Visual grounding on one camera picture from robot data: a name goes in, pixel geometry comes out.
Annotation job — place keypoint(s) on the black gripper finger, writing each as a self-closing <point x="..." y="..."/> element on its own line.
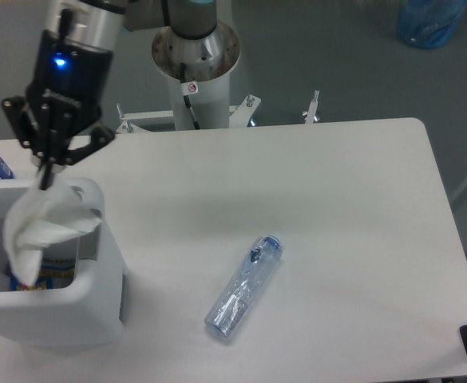
<point x="30" y="136"/>
<point x="60" y="155"/>

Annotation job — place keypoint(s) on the white paper tissue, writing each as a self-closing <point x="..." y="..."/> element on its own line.
<point x="40" y="219"/>

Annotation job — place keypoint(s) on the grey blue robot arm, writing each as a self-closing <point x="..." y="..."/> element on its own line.
<point x="59" y="116"/>

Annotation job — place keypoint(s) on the blue yellow snack wrapper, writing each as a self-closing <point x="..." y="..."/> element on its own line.
<point x="53" y="274"/>

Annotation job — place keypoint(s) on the white trash can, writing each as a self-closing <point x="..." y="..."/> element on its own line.
<point x="88" y="311"/>

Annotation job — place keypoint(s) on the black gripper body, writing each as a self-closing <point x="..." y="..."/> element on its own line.
<point x="70" y="72"/>

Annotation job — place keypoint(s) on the blue plastic bag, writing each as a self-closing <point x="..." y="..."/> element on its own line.
<point x="429" y="24"/>

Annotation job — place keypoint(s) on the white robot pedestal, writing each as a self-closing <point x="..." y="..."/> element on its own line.
<point x="198" y="73"/>

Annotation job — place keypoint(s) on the clear plastic water bottle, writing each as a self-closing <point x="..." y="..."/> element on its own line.
<point x="244" y="286"/>

